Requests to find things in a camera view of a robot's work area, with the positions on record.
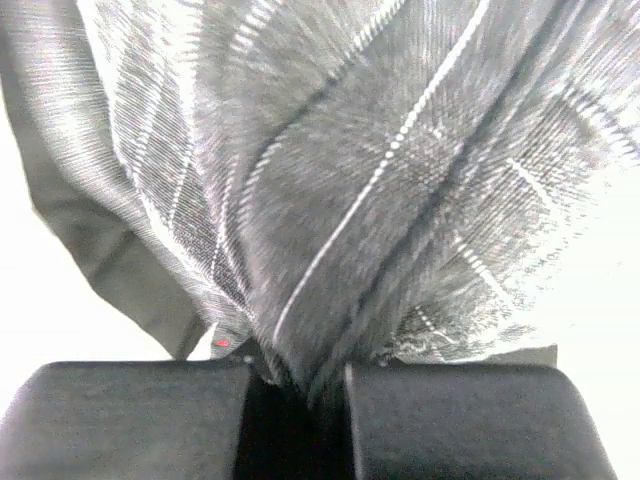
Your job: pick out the black pinstripe shirt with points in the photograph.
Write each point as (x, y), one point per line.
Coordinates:
(345, 179)

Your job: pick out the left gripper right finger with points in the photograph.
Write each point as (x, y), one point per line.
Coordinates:
(471, 421)

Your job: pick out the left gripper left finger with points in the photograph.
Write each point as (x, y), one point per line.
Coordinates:
(131, 420)

